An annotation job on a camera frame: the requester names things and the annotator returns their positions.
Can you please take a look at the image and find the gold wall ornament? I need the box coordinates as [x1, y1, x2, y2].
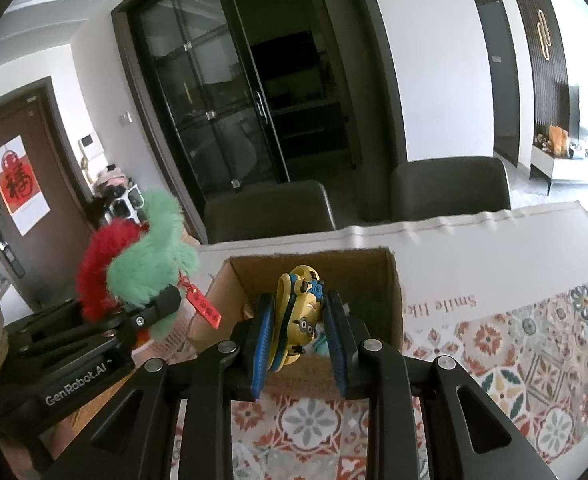
[536, 8, 555, 59]

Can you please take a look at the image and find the brown entrance door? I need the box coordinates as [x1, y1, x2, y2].
[0, 77, 96, 311]

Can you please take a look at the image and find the white low cabinet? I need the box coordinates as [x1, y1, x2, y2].
[530, 142, 588, 196]

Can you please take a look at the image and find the black framed glass door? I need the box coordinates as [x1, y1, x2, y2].
[124, 0, 291, 206]

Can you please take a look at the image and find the white shoe rack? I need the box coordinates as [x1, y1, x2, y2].
[101, 185, 148, 226]

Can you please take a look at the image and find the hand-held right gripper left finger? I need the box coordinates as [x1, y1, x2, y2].
[41, 294, 280, 480]

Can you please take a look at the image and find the white wall intercom panel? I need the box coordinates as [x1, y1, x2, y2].
[78, 131, 103, 159]

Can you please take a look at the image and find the red and green plush toy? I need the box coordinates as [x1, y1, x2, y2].
[76, 189, 223, 346]

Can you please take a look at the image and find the white plastic basket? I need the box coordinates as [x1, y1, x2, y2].
[134, 305, 200, 364]

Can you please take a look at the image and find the red and white door poster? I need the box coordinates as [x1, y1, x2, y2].
[0, 135, 50, 236]

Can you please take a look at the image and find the brown cardboard box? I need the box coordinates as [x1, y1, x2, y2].
[189, 247, 405, 402]

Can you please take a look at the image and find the pink cloth bundle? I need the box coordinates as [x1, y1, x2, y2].
[96, 165, 130, 194]

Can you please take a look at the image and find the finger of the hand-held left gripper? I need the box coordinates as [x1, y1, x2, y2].
[4, 297, 91, 342]
[91, 287, 183, 348]

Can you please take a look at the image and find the dark interior door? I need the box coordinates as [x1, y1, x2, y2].
[475, 0, 521, 166]

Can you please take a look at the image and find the brown paper bag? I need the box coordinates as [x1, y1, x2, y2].
[548, 125, 570, 159]

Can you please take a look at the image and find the yellow plush toy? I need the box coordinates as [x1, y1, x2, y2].
[269, 265, 328, 374]

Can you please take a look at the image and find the black door lock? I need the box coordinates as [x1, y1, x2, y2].
[0, 240, 28, 281]

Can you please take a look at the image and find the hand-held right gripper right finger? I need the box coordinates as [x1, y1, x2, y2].
[322, 290, 558, 480]

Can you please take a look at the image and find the dark grey dining chair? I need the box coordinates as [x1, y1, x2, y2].
[204, 180, 338, 246]
[390, 156, 513, 224]

